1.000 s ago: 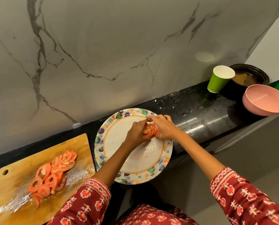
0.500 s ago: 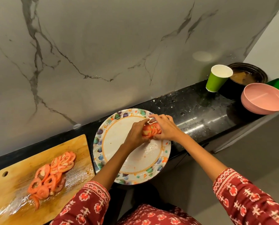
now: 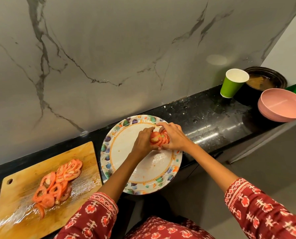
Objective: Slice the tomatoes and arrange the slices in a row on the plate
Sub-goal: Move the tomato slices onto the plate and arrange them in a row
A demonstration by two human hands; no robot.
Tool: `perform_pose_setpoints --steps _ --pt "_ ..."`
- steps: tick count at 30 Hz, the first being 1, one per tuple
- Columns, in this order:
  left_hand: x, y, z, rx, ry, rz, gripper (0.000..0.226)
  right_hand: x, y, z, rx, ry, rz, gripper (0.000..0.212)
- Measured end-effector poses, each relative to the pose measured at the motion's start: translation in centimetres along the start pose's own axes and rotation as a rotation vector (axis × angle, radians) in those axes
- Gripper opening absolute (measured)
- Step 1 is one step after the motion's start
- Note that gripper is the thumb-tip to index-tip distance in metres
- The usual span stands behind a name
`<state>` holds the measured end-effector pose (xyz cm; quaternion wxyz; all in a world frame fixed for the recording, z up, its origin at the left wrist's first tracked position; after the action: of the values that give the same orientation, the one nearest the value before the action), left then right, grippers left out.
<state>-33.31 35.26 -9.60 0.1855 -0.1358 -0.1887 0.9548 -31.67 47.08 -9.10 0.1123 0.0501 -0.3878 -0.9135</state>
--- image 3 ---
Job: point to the person's left hand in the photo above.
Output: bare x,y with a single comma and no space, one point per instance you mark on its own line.
141,144

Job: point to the row of tomato slices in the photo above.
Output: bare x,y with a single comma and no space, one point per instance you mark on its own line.
155,138

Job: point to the dark cooking pot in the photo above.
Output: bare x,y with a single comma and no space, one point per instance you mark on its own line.
275,73

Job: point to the pink bowl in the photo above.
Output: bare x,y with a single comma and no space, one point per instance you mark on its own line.
280,104

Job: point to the person's left forearm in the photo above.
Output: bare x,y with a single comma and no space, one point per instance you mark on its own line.
118,179

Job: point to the red patterned left sleeve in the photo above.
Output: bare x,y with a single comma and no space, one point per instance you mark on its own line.
93,216

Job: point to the red patterned sleeve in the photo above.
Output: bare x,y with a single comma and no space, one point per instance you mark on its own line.
93,216
262,211

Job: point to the red patterned tunic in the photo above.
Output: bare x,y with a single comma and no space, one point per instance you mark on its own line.
168,229

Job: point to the green paper cup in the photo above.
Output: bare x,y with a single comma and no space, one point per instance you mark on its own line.
230,88

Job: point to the red patterned right sleeve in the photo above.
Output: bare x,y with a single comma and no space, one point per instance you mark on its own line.
262,211

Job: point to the wooden cutting board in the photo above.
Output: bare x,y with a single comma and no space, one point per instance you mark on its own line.
21,176

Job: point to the brown lower cabinet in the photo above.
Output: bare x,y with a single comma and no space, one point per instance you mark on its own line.
197,171

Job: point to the floral rimmed plate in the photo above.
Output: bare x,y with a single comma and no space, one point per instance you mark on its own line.
123,146

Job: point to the person's right hand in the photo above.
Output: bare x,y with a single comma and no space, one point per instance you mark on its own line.
177,139

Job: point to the person's right forearm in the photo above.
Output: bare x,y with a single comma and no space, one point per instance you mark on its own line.
212,169

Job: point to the pile of tomato slices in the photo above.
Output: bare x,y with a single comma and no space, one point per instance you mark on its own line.
68,171

